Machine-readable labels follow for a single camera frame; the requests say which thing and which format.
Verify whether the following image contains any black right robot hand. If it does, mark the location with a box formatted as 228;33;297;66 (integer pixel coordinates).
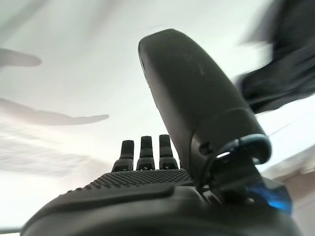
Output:
19;29;303;236

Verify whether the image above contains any black garment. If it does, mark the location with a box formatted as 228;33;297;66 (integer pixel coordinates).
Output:
235;0;315;116

